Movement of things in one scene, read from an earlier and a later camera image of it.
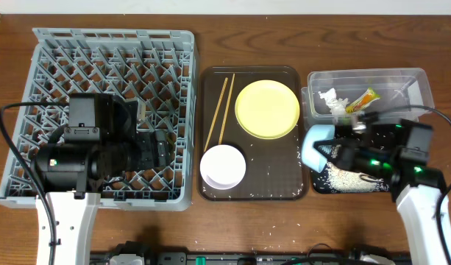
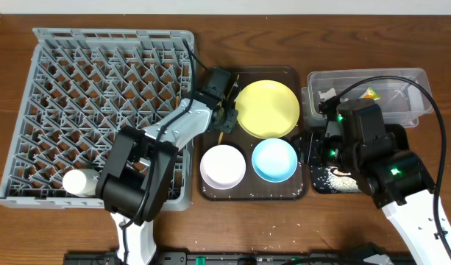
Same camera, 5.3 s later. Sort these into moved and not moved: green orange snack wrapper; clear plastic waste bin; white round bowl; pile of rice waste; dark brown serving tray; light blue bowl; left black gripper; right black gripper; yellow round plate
Moved: right black gripper; light blue bowl; left black gripper
Not moved: white round bowl; clear plastic waste bin; dark brown serving tray; yellow round plate; green orange snack wrapper; pile of rice waste
